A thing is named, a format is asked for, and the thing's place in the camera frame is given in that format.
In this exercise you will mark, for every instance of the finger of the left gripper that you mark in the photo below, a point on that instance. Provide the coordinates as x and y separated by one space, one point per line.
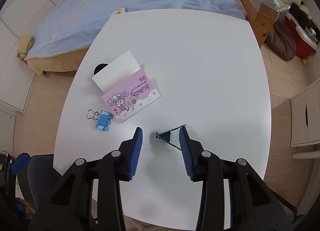
10 168

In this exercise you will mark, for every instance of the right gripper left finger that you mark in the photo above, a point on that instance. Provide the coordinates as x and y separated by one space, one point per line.
117 166

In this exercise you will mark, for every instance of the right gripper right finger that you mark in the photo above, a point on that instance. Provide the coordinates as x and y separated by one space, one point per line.
206 167

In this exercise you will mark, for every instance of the teal binder clip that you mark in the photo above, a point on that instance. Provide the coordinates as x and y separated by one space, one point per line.
166 136

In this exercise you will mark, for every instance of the blue binder clip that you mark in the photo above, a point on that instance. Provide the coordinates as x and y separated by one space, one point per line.
102 119

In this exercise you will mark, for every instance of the pink cartoon card box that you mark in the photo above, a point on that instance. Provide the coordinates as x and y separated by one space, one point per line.
126 87

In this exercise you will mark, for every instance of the black round cap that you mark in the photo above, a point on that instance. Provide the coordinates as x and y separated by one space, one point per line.
99 67

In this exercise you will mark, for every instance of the white bedside drawer cabinet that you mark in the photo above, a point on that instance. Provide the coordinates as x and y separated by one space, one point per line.
211 77

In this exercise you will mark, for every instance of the white drawer unit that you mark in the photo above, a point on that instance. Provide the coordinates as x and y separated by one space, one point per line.
305 116

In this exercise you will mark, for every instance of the beige folded towel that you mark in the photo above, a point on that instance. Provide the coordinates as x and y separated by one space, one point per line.
25 42

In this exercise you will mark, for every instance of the brown bean bag cushion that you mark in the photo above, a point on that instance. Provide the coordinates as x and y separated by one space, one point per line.
281 41

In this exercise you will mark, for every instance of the bed with blue blanket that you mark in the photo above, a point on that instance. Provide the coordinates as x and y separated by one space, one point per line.
63 38

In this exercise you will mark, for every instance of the red cooler box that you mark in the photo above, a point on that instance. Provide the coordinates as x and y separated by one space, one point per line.
305 46

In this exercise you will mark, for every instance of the black bag on cooler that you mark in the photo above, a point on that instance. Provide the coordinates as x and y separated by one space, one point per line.
303 20

